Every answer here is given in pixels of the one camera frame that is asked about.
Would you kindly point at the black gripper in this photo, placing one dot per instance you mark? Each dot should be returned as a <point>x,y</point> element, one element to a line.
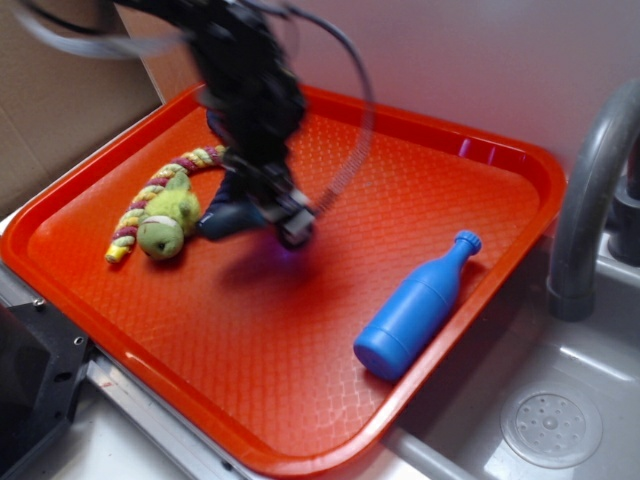
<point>272,190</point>

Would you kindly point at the dark green plastic pickle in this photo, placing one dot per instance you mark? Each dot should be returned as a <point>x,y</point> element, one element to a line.
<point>223,220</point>

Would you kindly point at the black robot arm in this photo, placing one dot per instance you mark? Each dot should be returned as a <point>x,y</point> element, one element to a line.
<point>253,105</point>

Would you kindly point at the red plastic tray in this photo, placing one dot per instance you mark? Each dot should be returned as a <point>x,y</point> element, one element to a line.
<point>252,343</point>

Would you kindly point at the blue plastic bottle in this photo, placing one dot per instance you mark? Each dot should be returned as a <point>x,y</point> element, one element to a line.
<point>397,334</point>

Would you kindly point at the light wooden board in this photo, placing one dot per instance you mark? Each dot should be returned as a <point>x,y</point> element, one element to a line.
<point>171,72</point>

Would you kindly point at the brown cardboard panel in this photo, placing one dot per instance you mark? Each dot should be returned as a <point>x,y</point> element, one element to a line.
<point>58,108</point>

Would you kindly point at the grey plastic sink basin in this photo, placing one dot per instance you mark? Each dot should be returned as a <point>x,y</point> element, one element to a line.
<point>526,396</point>

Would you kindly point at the grey toy faucet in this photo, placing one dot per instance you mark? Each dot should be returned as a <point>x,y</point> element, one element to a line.
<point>602,193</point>

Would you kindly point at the green plush rope toy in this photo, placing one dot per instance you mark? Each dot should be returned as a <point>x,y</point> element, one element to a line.
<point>164,213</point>

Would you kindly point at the aluminium frame rail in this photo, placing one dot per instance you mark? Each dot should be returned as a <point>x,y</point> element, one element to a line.
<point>122,431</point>

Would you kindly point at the black metal bracket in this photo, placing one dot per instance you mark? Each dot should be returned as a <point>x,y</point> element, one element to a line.
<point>43,362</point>

